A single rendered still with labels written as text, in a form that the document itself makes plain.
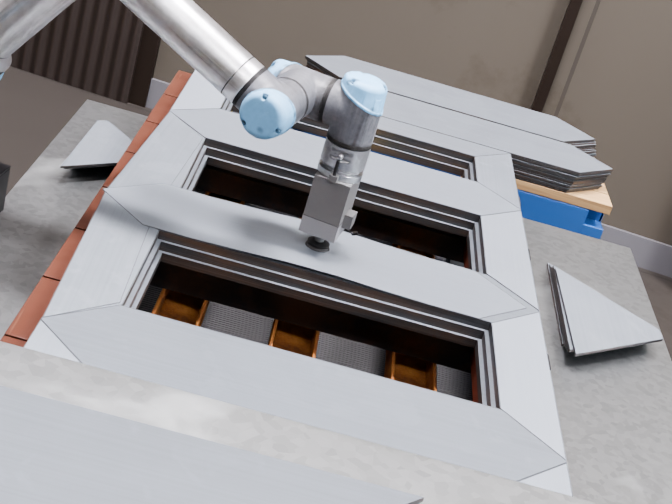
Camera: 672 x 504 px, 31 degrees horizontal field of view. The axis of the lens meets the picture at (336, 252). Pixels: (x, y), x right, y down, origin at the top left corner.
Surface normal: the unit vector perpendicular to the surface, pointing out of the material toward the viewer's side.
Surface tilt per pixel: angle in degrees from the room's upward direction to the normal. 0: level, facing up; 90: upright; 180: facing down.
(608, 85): 90
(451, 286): 0
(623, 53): 90
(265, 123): 90
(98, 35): 90
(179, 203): 0
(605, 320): 0
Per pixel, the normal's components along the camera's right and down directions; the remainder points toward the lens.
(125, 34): -0.17, 0.39
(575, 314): 0.26, -0.87
